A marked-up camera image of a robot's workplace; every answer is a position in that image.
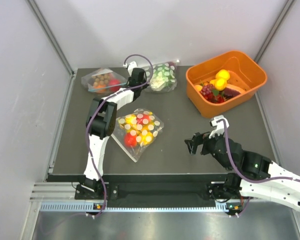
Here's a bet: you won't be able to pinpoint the small orange fake fruit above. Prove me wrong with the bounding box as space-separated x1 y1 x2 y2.
194 84 203 92

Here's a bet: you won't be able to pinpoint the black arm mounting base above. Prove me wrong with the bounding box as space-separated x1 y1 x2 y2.
74 173 241 208

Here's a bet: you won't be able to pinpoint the yellow fake lemon upper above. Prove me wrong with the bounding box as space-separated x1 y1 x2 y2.
215 69 231 81

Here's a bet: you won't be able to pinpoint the fake red strawberries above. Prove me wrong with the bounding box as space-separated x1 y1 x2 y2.
204 92 226 104

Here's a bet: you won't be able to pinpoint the fake meat slice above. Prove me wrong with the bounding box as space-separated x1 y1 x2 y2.
223 83 246 98

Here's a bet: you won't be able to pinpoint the orange plastic bin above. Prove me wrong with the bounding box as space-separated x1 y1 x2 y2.
186 50 267 118

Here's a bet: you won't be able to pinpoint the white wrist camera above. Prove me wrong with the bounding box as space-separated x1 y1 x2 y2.
123 61 138 75
208 115 230 139

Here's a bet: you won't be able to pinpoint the grey slotted cable duct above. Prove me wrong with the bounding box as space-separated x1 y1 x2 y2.
39 201 231 213

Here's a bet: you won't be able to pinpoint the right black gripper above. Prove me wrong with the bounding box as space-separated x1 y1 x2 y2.
184 127 232 171

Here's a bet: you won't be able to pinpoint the polka dot bag with vegetables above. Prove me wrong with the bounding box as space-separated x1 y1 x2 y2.
145 59 180 93

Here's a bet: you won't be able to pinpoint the yellow fake lemon lower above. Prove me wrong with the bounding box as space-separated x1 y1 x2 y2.
213 78 228 91

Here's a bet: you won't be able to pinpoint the fake purple grapes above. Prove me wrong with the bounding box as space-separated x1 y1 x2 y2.
199 84 215 98

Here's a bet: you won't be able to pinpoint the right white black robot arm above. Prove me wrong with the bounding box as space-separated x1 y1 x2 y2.
184 132 300 212

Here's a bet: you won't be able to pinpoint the yellow fake lemon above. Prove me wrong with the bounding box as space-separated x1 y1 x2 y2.
213 78 228 91
215 69 231 81

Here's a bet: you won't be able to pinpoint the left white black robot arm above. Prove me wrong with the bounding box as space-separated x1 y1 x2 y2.
83 67 148 199

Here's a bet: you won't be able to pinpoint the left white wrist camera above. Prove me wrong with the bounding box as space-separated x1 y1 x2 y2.
123 61 138 75

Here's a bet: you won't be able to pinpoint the polka dot bag with fruit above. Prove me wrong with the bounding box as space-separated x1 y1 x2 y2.
111 108 165 163

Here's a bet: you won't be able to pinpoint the clear bag with nuts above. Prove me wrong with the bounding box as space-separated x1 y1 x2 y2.
81 68 128 95

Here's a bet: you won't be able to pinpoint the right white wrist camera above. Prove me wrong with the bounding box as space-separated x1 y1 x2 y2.
208 115 230 139

